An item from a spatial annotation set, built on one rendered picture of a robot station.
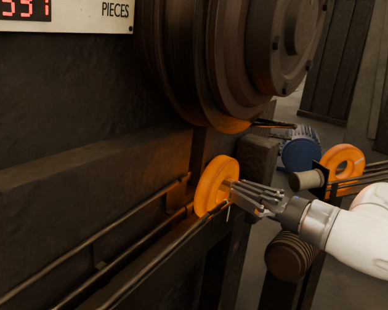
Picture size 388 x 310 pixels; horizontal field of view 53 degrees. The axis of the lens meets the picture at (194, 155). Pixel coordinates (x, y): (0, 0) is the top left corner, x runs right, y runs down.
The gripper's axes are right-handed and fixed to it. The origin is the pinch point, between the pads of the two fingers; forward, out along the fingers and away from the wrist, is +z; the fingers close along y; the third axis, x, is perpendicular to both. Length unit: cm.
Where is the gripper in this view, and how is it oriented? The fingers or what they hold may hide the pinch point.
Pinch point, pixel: (219, 181)
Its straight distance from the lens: 89.4
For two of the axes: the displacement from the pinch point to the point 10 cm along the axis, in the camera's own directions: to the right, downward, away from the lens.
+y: 5.3, -2.4, 8.1
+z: -8.3, -3.3, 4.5
